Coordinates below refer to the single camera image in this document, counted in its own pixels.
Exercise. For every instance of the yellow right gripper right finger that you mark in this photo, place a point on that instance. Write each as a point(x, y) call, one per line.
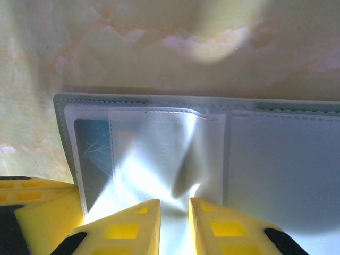
point(228, 231)

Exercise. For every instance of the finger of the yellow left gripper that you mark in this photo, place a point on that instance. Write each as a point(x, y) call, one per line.
point(32, 191)
point(53, 212)

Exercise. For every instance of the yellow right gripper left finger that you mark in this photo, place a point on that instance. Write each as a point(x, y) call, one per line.
point(127, 233)

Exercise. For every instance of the mint green card holder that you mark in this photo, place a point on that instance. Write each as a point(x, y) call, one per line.
point(279, 159)

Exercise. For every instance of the dark blue starburst credit card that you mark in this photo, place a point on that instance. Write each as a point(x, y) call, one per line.
point(93, 143)

